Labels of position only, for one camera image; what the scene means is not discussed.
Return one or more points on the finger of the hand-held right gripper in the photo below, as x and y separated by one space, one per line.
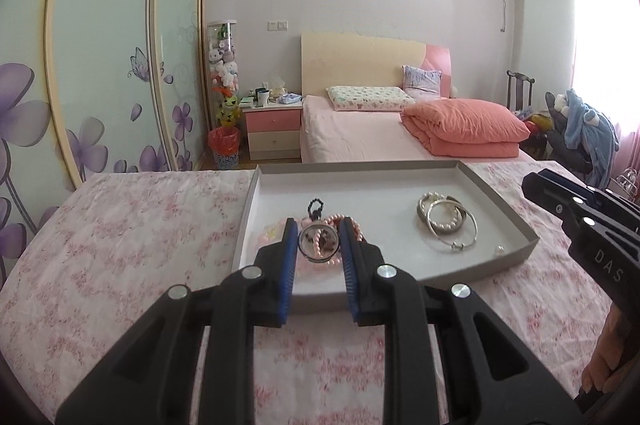
550 190

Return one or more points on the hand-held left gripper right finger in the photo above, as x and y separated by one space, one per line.
350 275

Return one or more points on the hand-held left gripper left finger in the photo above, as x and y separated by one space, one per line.
287 265

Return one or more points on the grey cardboard tray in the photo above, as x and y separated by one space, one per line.
400 250

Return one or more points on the thin silver bangle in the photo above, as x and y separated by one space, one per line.
452 247

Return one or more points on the person's right hand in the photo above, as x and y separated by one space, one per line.
602 365

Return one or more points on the grey office chair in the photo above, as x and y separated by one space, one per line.
560 140

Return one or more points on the yellow plush toy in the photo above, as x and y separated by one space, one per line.
537 122

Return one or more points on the blue plush robe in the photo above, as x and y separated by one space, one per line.
592 130

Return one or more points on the dark wooden chair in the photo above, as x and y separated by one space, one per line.
520 90

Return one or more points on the coral folded duvet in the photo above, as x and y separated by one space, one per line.
465 125

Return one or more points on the red waste basket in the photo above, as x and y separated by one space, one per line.
224 147

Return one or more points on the pink and white nightstand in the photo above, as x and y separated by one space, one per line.
272 130

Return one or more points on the bed with pink sheet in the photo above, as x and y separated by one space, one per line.
350 130

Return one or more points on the pink floral tablecloth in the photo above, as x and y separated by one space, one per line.
125 230

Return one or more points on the light blue pouch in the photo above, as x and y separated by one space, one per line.
290 98

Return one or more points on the lavender pillow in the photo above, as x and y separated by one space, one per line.
422 82

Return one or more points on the pink curtain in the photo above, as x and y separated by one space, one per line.
600 30

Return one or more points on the floral cream pillow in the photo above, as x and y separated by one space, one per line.
370 97

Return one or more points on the clear tube of plush toys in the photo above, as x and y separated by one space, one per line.
225 75

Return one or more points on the flower print sliding wardrobe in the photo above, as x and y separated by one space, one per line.
100 55

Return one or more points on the white wall switch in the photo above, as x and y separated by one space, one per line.
278 25

